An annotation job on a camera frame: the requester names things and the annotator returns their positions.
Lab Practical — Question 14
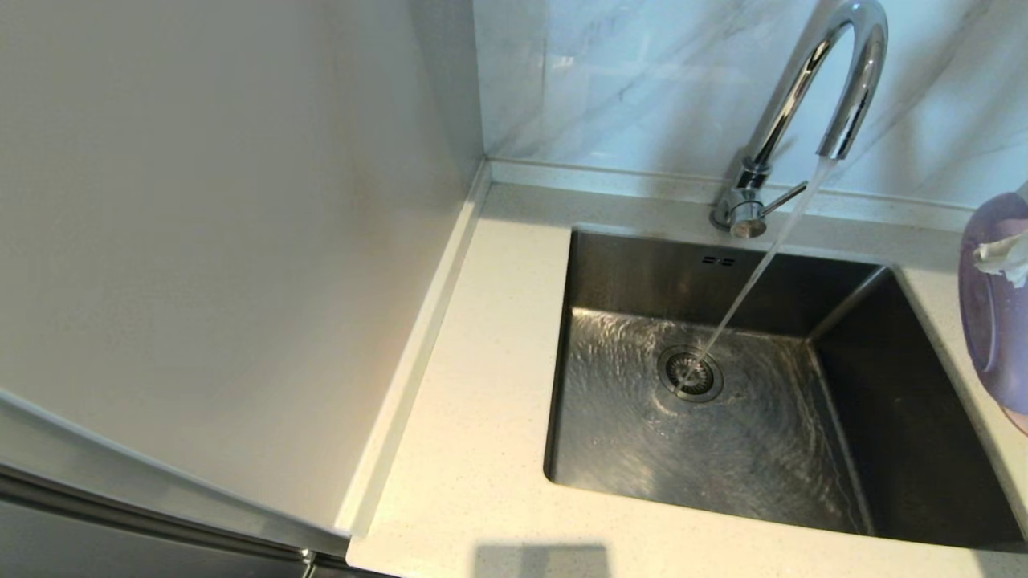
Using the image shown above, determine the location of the chrome gooseneck faucet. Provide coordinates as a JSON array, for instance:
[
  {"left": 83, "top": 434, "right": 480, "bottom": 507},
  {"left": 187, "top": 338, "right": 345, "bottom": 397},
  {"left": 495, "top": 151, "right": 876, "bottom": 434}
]
[{"left": 710, "top": 0, "right": 889, "bottom": 240}]

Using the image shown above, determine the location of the tall cabinet unit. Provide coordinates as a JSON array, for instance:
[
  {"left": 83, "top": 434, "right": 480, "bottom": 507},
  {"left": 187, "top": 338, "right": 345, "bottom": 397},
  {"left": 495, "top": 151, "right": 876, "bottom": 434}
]
[{"left": 0, "top": 0, "right": 491, "bottom": 578}]

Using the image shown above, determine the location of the round metal drain strainer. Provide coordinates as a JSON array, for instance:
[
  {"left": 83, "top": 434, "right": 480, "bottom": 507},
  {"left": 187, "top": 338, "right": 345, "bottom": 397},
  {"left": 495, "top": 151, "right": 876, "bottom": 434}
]
[{"left": 657, "top": 345, "right": 724, "bottom": 403}]

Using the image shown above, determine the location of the purple plastic plate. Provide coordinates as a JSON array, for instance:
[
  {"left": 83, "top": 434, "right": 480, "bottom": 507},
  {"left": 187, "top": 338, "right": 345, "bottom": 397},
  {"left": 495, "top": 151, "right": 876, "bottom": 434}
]
[{"left": 957, "top": 191, "right": 1028, "bottom": 438}]

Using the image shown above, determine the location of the stainless steel sink basin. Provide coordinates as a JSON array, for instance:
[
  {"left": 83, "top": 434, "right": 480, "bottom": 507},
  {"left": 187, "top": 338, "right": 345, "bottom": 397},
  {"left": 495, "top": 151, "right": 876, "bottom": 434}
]
[{"left": 543, "top": 227, "right": 1025, "bottom": 550}]

